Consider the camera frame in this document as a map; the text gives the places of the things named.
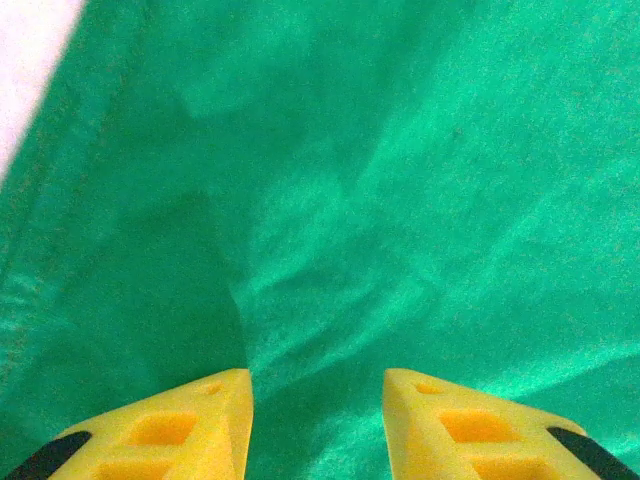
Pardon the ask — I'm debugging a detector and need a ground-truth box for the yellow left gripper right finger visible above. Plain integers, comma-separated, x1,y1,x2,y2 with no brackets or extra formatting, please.
383,368,640,480

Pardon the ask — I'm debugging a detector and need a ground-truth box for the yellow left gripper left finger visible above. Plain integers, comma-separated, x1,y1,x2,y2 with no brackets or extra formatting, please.
0,368,254,480

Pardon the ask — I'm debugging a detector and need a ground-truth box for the dark green t-shirt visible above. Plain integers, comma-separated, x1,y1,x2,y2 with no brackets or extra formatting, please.
0,0,640,480

